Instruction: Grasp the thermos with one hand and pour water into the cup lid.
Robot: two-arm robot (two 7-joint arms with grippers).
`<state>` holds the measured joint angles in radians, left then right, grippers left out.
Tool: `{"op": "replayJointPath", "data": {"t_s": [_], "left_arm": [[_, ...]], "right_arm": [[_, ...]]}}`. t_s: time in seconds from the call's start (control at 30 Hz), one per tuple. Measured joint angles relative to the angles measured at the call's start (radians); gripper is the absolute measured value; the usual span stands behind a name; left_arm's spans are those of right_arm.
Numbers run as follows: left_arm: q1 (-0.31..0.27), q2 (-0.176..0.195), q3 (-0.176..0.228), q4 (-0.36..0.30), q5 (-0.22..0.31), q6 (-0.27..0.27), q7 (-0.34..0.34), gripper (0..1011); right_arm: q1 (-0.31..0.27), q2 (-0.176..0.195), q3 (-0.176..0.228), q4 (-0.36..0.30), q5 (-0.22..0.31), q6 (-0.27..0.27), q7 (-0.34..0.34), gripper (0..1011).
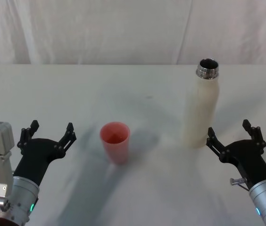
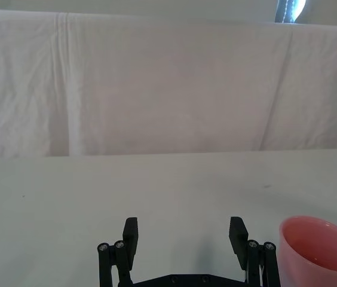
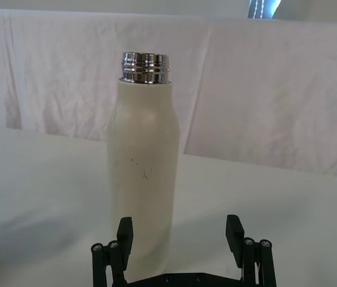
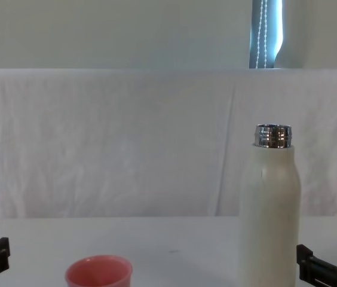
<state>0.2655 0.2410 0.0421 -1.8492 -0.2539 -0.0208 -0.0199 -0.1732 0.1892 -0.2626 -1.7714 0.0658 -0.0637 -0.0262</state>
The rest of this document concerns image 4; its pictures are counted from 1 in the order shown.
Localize white table cloth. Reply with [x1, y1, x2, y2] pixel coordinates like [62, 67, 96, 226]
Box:
[0, 215, 337, 287]

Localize cream vacuum bottle steel neck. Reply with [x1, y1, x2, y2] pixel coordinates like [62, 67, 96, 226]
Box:
[238, 124, 302, 287]

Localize white curtain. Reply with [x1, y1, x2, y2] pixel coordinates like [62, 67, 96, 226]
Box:
[0, 0, 337, 72]

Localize white draped backdrop cloth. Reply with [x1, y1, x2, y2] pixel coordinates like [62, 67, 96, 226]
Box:
[0, 67, 337, 219]

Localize pink plastic cup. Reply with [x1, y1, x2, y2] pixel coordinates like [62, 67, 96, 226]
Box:
[65, 254, 134, 287]

